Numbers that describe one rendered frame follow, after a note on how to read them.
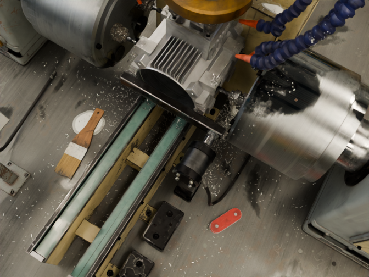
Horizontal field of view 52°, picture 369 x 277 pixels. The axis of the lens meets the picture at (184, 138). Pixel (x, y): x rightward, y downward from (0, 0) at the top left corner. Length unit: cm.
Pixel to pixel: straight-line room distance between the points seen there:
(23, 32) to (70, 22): 29
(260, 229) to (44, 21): 69
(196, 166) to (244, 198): 28
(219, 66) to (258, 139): 18
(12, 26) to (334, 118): 78
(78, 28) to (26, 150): 38
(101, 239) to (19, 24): 58
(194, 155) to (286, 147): 18
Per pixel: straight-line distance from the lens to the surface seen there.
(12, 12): 105
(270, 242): 100
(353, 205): 79
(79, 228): 93
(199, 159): 75
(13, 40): 110
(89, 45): 83
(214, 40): 77
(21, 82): 115
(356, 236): 92
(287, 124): 72
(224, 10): 67
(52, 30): 89
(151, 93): 82
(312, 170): 77
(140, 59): 79
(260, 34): 86
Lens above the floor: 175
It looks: 68 degrees down
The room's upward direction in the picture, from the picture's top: 10 degrees clockwise
